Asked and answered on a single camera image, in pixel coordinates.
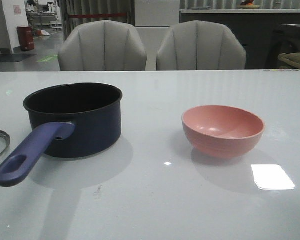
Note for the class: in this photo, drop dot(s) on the pink plastic bowl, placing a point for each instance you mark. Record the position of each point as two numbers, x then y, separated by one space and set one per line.
222 132

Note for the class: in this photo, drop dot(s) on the glass pot lid blue knob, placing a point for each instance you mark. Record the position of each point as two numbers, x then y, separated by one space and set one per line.
0 143

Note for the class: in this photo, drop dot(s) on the dark blue saucepan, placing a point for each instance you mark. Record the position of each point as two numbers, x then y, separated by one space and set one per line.
68 121

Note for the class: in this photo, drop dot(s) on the grey upholstered chair left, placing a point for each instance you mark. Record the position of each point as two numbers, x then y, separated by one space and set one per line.
103 46

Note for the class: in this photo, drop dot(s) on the grey upholstered chair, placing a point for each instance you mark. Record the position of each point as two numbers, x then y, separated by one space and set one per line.
103 46
200 46

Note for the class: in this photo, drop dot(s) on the grey upholstered chair right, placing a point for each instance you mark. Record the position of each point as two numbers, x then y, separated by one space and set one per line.
200 46

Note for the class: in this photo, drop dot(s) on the white cabinet block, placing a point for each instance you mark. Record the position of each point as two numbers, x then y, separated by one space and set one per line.
152 19

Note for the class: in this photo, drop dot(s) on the red barrier belt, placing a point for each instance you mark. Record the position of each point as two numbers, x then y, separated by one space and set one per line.
96 16

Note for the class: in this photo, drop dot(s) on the dark kitchen counter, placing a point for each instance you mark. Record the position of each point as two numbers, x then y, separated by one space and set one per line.
256 29

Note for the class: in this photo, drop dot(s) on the fruit plate on counter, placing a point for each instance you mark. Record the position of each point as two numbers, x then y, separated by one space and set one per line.
248 5

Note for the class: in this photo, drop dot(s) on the red trash bin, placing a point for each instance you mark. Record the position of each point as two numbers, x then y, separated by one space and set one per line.
25 37

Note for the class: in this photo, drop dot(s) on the beige cushion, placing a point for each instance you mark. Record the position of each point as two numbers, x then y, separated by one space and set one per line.
292 60

